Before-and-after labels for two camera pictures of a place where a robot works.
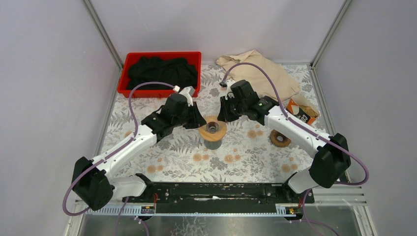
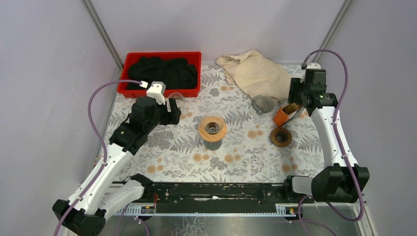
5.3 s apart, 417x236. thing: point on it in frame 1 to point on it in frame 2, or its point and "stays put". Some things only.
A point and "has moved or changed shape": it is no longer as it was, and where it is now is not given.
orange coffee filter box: [307, 114] has moved or changed shape
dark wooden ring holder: [279, 139] stays put
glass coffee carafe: [212, 145] stays put
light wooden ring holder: [213, 137] stays put
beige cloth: [284, 84] stays put
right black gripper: [223, 116] to [295, 84]
